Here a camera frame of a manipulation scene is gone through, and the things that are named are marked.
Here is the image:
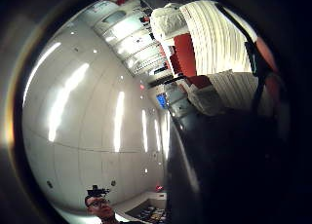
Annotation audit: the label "the person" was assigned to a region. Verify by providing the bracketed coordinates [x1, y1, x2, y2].
[84, 194, 146, 224]

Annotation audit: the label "red panel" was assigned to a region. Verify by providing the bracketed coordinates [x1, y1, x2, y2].
[169, 33, 198, 78]

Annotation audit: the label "thin black cable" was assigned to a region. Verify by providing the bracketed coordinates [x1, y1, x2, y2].
[214, 2, 261, 76]

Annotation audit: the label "white plastic-wrapped bundle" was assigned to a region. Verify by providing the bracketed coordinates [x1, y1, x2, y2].
[149, 3, 190, 47]

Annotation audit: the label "black-rimmed glasses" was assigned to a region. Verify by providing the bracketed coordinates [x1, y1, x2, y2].
[87, 199, 111, 209]

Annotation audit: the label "blue screen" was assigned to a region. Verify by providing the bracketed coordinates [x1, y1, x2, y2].
[156, 93, 169, 110]

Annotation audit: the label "tray of dark items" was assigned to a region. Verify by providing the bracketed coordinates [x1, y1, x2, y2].
[125, 198, 168, 224]

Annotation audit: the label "white slatted blind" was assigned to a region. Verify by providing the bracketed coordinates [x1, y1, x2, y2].
[179, 0, 261, 77]

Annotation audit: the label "black head-mounted camera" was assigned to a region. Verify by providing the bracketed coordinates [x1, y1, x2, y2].
[86, 184, 111, 198]

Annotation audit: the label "white ribbed box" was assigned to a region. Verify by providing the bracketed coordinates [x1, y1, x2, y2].
[187, 84, 228, 117]

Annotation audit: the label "group of ceiling light strips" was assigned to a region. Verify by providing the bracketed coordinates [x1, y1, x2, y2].
[21, 41, 172, 160]

